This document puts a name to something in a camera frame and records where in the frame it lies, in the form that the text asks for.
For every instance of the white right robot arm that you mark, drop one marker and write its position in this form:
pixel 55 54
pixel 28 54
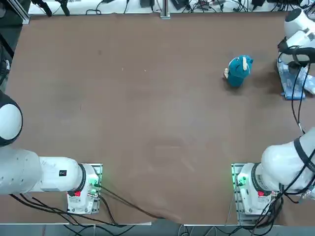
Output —
pixel 278 159

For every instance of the power adapter brick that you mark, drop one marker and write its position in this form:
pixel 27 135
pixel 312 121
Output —
pixel 179 3

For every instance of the black tripod leg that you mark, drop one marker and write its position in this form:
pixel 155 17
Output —
pixel 65 7
pixel 45 7

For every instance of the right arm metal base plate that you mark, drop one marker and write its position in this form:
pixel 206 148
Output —
pixel 235 209

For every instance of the white post bracket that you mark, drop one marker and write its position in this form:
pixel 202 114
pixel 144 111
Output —
pixel 165 16

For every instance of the black hub with red ports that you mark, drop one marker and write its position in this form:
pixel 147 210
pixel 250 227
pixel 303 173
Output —
pixel 204 3

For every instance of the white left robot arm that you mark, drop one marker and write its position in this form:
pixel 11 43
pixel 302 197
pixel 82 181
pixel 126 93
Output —
pixel 24 169

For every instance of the small blue plush doll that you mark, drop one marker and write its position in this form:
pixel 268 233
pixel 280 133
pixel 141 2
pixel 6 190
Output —
pixel 236 71

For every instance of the aluminium frame extrusion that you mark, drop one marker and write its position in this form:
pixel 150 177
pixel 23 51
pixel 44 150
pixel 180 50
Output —
pixel 17 12

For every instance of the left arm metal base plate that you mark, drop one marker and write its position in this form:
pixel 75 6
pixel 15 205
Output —
pixel 97 206

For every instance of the aluminium camera post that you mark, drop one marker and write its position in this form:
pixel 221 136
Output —
pixel 165 6

